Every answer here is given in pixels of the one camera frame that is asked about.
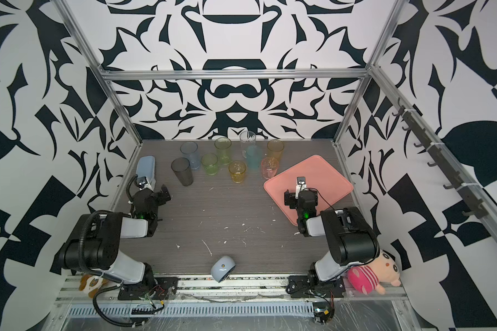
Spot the light blue case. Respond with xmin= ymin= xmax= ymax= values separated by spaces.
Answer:
xmin=136 ymin=156 xmax=156 ymax=183

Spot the grey computer mouse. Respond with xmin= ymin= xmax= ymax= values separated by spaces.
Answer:
xmin=211 ymin=256 xmax=236 ymax=283

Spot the short pink glass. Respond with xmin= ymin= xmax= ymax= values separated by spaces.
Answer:
xmin=260 ymin=157 xmax=280 ymax=179

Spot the tall amber glass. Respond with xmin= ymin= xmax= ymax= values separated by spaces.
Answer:
xmin=266 ymin=139 xmax=285 ymax=161

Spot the short green glass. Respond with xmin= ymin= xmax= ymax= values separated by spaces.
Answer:
xmin=201 ymin=153 xmax=219 ymax=176

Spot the blue tall tumbler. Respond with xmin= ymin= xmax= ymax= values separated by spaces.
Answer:
xmin=180 ymin=142 xmax=201 ymax=170

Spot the brown plush toy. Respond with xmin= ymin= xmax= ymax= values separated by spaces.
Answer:
xmin=79 ymin=274 xmax=109 ymax=299

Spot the pink plastic tray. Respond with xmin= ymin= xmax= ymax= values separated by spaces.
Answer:
xmin=264 ymin=155 xmax=353 ymax=226

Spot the clear tall glass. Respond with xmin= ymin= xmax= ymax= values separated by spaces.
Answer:
xmin=239 ymin=130 xmax=256 ymax=158

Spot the black corrugated cable hose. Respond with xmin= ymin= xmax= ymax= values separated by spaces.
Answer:
xmin=92 ymin=285 xmax=166 ymax=328

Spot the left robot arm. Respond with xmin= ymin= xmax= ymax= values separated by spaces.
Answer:
xmin=57 ymin=185 xmax=171 ymax=288

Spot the dark grey tumbler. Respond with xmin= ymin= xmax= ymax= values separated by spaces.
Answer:
xmin=171 ymin=157 xmax=193 ymax=186

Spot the black wall hook rack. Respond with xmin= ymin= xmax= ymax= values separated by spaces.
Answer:
xmin=393 ymin=97 xmax=490 ymax=219

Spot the pink plush doll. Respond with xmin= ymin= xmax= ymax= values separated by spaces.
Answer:
xmin=347 ymin=250 xmax=402 ymax=295

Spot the short amber glass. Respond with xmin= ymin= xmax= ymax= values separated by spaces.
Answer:
xmin=228 ymin=161 xmax=247 ymax=183

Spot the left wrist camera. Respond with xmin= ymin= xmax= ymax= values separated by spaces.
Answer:
xmin=135 ymin=177 xmax=155 ymax=191

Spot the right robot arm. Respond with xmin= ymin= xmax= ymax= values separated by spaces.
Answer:
xmin=284 ymin=188 xmax=380 ymax=285

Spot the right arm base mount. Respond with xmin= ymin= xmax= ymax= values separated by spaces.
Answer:
xmin=285 ymin=275 xmax=346 ymax=299

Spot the teal dimpled tumbler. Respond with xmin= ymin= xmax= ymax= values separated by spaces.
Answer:
xmin=245 ymin=145 xmax=262 ymax=170

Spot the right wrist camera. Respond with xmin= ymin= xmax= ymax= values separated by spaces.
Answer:
xmin=295 ymin=177 xmax=307 ymax=199

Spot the white cable duct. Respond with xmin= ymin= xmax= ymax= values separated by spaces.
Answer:
xmin=65 ymin=301 xmax=316 ymax=319

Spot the tall green glass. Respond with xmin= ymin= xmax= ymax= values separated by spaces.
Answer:
xmin=214 ymin=137 xmax=232 ymax=165

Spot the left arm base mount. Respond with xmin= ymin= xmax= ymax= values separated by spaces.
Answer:
xmin=117 ymin=277 xmax=179 ymax=301

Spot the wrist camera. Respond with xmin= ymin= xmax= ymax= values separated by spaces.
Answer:
xmin=135 ymin=177 xmax=155 ymax=191
xmin=295 ymin=177 xmax=307 ymax=199

